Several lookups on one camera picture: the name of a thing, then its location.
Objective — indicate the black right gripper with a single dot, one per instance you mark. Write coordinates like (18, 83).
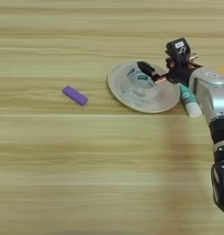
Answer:
(179, 73)

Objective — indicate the round beige plate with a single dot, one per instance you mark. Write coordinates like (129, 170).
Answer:
(123, 91)

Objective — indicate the small black box white label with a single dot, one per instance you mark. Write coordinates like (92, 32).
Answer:
(178, 49)

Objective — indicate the green white glue stick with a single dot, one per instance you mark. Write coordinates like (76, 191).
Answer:
(190, 104)

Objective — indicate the purple rectangular eraser block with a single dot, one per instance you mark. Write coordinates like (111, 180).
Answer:
(75, 95)

